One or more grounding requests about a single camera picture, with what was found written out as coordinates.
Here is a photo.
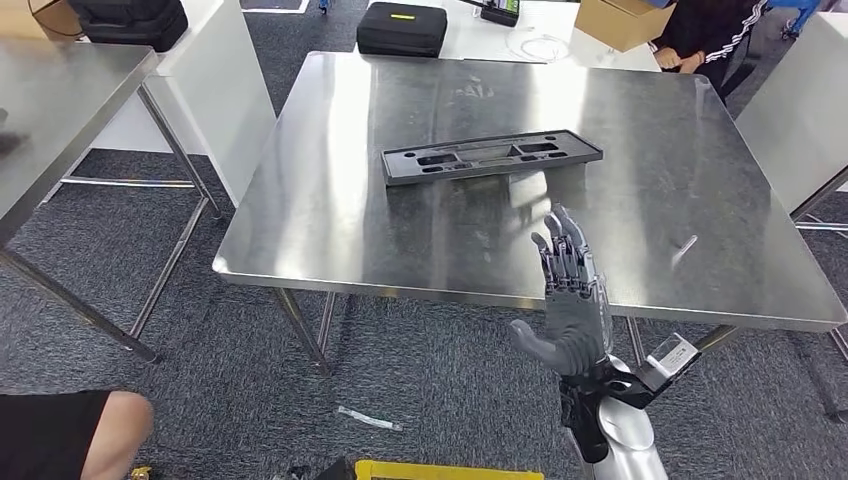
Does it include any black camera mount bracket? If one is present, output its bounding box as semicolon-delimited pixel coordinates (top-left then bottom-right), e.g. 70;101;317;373
563;360;700;412
314;457;359;480

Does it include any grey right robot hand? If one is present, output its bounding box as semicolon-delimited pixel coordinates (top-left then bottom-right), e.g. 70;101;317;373
508;203;614;379

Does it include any stainless steel workbench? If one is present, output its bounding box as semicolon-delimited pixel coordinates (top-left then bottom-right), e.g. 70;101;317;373
211;51;848;425
791;168;848;233
0;40;223;364

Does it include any black bag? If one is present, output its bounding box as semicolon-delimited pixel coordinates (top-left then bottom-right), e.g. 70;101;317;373
66;0;189;53

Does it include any small black device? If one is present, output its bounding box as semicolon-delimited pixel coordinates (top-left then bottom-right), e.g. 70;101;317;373
480;0;521;28

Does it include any brown cardboard box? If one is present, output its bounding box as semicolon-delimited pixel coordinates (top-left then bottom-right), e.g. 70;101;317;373
574;0;677;53

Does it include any seated person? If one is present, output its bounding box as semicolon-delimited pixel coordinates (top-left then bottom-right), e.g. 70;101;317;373
0;389;155;480

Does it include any blue trolley frame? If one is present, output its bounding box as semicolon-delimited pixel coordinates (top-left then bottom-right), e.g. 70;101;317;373
768;0;823;38

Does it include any black plastic car trim part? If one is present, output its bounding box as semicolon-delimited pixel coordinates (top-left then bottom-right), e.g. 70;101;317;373
380;129;604;188

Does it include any yellow floor tape square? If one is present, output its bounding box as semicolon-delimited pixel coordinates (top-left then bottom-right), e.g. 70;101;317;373
354;460;545;480

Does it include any black zip case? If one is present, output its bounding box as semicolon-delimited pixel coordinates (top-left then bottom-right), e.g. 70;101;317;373
356;1;448;59

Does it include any tan cardboard box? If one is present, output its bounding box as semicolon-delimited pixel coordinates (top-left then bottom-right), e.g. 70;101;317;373
0;0;84;41

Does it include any white coiled cable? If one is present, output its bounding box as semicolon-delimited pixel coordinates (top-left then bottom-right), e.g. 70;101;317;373
506;29;572;64

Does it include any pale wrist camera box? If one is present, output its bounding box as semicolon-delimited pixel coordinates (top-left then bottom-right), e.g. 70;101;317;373
645;333;702;379

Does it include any clear strip on floor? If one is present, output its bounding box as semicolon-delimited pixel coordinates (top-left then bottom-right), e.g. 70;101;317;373
337;405;403;433

